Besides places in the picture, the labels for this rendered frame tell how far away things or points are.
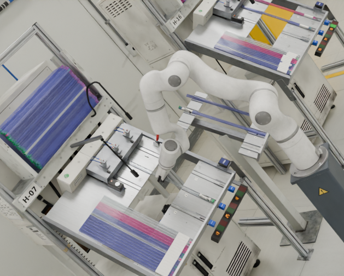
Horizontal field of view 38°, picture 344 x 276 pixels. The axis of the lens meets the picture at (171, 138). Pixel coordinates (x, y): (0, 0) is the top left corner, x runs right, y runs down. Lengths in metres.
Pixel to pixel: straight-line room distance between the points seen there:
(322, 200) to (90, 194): 1.12
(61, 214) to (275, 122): 1.14
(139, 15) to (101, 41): 1.39
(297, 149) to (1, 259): 2.53
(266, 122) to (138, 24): 1.57
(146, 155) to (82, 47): 2.07
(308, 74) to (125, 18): 1.37
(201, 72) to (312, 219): 1.42
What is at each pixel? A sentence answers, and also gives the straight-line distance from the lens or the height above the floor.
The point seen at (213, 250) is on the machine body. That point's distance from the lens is 2.92.
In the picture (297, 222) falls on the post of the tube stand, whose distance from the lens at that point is 3.14.
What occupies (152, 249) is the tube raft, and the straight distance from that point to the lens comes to 2.40.
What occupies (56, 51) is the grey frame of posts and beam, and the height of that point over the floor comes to 1.73.
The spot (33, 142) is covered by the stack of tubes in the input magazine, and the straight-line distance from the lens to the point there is 2.52.
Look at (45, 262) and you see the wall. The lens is 4.17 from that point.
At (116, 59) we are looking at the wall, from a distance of 4.72.
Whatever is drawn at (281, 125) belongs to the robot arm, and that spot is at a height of 0.97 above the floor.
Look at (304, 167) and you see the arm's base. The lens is 2.30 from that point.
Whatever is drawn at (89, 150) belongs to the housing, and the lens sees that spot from 2.65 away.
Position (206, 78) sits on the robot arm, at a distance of 2.11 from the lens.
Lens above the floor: 1.96
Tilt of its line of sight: 20 degrees down
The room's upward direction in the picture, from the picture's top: 42 degrees counter-clockwise
